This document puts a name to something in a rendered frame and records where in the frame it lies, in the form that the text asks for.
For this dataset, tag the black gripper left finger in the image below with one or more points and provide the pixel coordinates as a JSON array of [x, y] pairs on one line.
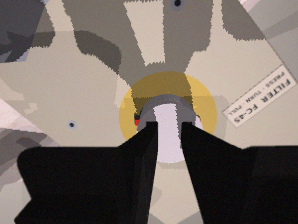
[[125, 172]]

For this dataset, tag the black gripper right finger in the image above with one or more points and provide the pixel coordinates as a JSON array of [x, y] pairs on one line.
[[228, 180]]

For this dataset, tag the white cylinder with slotted grey end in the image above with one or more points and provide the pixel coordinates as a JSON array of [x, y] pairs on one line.
[[169, 111]]

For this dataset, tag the beige service panel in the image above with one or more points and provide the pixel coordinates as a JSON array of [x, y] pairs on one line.
[[94, 64]]

